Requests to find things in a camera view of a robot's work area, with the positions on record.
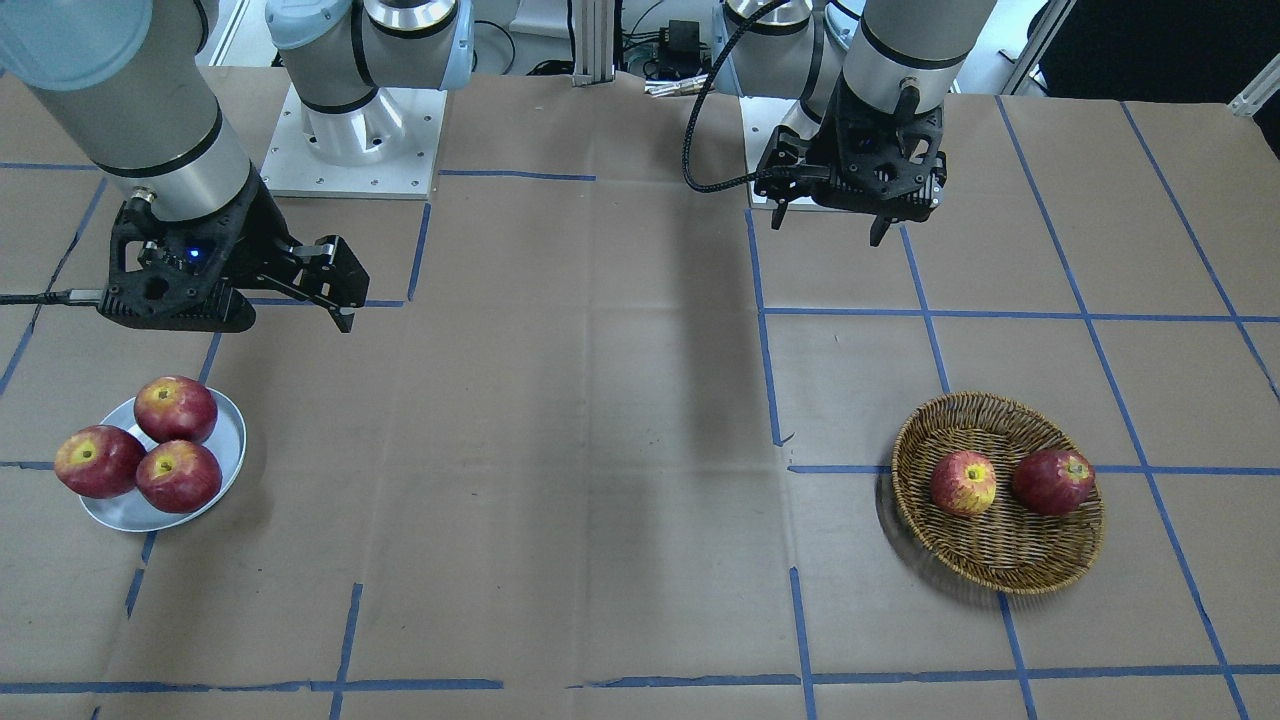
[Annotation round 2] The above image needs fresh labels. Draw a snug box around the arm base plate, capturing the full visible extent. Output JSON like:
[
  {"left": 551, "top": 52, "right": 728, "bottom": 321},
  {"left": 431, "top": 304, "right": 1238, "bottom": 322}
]
[
  {"left": 739, "top": 96, "right": 819, "bottom": 172},
  {"left": 261, "top": 88, "right": 448, "bottom": 201}
]

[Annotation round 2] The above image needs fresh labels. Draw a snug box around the red apple plate back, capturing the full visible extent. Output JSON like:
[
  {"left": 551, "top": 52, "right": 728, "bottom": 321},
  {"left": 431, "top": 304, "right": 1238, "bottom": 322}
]
[{"left": 133, "top": 375, "right": 218, "bottom": 443}]

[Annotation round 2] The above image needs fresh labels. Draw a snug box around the woven wicker basket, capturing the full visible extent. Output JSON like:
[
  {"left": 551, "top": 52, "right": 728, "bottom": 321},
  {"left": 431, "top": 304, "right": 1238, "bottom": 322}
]
[{"left": 890, "top": 391, "right": 1107, "bottom": 594}]

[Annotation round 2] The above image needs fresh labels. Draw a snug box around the red yellow apple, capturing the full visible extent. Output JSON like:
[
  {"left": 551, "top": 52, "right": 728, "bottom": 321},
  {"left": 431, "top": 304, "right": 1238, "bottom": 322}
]
[{"left": 931, "top": 451, "right": 998, "bottom": 518}]

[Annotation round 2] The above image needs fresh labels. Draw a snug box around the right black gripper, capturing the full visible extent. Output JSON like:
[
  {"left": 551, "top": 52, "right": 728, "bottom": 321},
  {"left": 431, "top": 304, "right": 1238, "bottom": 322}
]
[{"left": 97, "top": 169, "right": 370, "bottom": 333}]

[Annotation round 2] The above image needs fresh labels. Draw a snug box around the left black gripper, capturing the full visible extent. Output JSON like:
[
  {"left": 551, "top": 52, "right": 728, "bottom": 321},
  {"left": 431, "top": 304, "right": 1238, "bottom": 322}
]
[{"left": 754, "top": 77, "right": 947, "bottom": 249}]

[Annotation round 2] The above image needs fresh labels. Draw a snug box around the red apple plate front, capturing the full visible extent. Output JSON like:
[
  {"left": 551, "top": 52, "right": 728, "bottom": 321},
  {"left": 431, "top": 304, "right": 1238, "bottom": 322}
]
[{"left": 134, "top": 439, "right": 223, "bottom": 514}]

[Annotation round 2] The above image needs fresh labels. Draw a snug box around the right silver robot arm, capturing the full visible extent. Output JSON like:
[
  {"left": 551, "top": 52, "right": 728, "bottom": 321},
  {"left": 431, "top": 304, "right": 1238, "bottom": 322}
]
[{"left": 3, "top": 1, "right": 474, "bottom": 333}]

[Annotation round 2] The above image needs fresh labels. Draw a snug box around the black braided cable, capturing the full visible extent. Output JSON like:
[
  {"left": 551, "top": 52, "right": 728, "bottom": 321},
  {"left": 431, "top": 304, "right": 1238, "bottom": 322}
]
[{"left": 682, "top": 0, "right": 801, "bottom": 193}]

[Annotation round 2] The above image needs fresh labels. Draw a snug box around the aluminium frame post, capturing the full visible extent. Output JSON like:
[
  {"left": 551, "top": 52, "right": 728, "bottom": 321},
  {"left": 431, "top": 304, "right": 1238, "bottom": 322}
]
[{"left": 567, "top": 1, "right": 621, "bottom": 88}]

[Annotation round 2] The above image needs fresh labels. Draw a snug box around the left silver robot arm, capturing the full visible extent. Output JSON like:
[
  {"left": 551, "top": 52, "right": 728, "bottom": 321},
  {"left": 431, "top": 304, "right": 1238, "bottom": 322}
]
[{"left": 713, "top": 1, "right": 995, "bottom": 246}]

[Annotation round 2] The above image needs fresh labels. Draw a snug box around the red apple plate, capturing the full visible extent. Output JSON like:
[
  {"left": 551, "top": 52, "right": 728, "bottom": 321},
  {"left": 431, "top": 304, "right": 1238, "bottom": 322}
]
[
  {"left": 133, "top": 375, "right": 218, "bottom": 443},
  {"left": 134, "top": 439, "right": 223, "bottom": 514},
  {"left": 52, "top": 424, "right": 146, "bottom": 500}
]

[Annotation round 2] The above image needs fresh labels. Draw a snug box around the black power adapter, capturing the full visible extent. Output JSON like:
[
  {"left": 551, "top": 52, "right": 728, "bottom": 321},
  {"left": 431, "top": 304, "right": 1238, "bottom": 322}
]
[{"left": 657, "top": 19, "right": 701, "bottom": 79}]

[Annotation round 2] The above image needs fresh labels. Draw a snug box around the dark red apple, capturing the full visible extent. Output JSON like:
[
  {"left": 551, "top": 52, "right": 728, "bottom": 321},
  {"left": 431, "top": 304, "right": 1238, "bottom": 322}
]
[{"left": 1011, "top": 448, "right": 1096, "bottom": 516}]

